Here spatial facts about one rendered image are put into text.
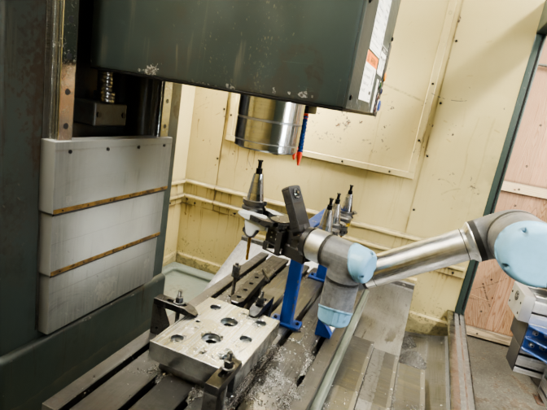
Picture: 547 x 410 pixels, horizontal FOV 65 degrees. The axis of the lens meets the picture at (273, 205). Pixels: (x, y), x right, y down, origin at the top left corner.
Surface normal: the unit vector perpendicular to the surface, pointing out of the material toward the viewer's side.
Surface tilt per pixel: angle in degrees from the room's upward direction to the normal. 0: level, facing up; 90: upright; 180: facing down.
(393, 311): 24
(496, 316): 90
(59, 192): 90
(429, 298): 90
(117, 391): 0
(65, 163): 90
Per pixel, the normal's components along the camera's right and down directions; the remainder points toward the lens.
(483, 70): -0.36, 0.17
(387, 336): 0.00, -0.81
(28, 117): 0.92, 0.23
